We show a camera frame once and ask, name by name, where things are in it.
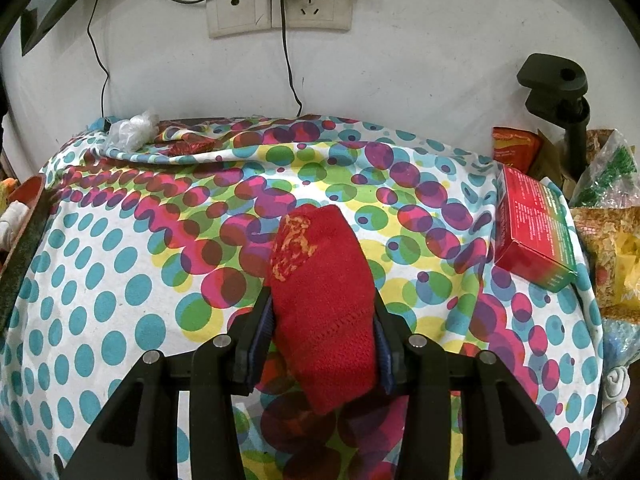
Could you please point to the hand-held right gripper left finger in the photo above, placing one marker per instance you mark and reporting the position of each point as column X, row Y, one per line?
column 266, row 332

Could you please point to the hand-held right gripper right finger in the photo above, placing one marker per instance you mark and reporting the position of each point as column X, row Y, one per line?
column 384, row 360

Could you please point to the red sock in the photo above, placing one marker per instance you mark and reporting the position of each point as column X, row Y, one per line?
column 325, row 300

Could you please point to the polka dot bed sheet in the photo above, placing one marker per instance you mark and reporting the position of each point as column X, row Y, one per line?
column 150, row 260

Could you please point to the red green box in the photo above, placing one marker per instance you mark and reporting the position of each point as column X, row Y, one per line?
column 535, row 230

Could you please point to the red patterned foil packet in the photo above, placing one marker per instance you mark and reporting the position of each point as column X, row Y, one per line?
column 187, row 140

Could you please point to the white knotted sock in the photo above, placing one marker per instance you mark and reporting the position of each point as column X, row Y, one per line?
column 614, row 390

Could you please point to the bluish plastic bag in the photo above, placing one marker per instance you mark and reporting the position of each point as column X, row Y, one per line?
column 622, row 345

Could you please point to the clear crumpled plastic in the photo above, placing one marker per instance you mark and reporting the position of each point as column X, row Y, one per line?
column 132, row 130

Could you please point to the yellow snack bag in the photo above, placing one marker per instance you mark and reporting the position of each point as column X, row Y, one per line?
column 612, row 260

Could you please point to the red snack packet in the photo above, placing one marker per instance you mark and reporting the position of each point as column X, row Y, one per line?
column 515, row 147

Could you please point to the brown packet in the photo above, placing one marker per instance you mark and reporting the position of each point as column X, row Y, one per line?
column 552, row 162

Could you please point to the blue cloth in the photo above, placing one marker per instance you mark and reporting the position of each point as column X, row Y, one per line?
column 101, row 124

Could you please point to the white rolled sock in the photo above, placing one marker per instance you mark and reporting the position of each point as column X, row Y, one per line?
column 12, row 222

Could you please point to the clear bag with green contents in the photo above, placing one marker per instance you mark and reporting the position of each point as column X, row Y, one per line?
column 607, row 170

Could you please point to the yellow sock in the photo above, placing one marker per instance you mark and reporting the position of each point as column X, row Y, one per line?
column 7, row 189

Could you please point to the black clamp stand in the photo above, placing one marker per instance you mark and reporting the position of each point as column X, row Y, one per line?
column 555, row 80

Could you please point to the wall-mounted television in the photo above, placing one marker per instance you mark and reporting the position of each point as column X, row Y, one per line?
column 50, row 5

